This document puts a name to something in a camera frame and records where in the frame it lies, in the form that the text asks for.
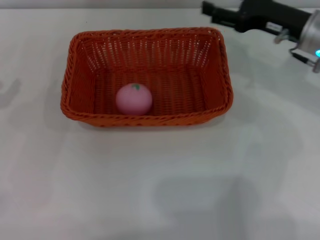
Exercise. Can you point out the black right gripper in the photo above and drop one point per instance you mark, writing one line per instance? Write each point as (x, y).
(262, 15)

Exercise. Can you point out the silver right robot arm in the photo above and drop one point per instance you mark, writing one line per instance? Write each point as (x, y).
(311, 32)

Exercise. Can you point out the pink peach toy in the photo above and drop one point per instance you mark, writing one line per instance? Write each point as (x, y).
(133, 100)

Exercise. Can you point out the orange woven plastic basket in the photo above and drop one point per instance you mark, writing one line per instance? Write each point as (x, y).
(175, 87)

